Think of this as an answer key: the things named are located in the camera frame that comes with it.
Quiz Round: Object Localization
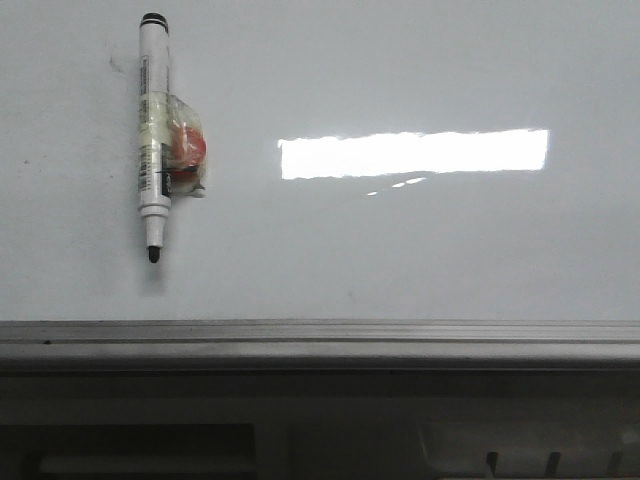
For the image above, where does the white black whiteboard marker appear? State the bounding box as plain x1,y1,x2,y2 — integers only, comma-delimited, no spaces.
137,13,172,264

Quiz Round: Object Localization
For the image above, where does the white whiteboard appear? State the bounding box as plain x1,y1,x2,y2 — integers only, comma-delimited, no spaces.
1,1,639,321

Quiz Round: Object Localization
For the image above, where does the red magnet taped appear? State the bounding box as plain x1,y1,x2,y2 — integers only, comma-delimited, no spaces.
164,95,207,198

